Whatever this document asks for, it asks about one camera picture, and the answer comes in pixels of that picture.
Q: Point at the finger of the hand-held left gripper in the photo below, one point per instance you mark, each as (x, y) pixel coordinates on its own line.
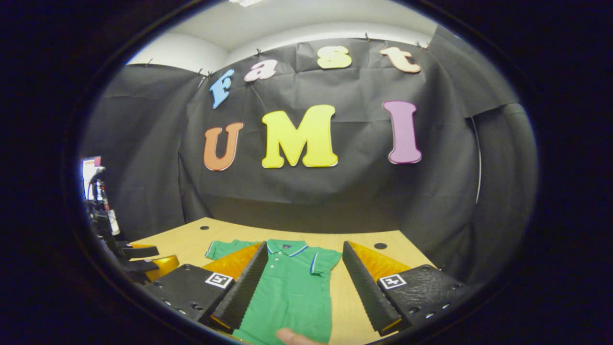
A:
(141, 252)
(139, 266)

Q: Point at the black backdrop cloth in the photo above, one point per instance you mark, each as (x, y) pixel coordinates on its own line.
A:
(335, 191)

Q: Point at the computer monitor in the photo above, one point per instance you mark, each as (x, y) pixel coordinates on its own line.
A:
(88, 172)

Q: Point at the green T-shirt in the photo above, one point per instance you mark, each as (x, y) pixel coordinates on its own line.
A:
(292, 292)

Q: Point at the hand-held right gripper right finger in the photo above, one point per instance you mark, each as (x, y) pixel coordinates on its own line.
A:
(368, 292)

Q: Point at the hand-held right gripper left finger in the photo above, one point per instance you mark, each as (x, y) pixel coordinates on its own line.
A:
(244, 292)

